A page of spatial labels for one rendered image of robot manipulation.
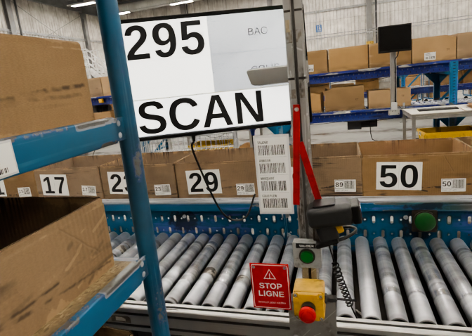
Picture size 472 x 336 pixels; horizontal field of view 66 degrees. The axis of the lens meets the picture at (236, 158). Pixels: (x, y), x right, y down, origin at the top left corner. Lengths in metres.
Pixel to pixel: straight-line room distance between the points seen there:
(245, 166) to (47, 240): 1.16
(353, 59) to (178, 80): 5.14
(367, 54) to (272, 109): 5.08
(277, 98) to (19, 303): 0.73
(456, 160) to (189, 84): 1.01
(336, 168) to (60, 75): 1.18
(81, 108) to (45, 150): 0.11
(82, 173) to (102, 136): 1.45
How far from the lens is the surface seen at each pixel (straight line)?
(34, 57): 0.45
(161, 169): 1.67
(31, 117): 0.43
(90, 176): 1.89
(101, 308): 0.48
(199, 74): 0.95
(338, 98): 5.72
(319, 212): 0.83
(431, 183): 1.53
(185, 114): 0.94
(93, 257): 0.52
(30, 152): 0.38
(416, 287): 1.21
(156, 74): 0.95
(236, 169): 1.54
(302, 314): 0.90
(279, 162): 0.87
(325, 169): 1.48
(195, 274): 1.33
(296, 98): 0.84
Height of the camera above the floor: 1.37
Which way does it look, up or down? 12 degrees down
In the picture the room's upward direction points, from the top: 6 degrees counter-clockwise
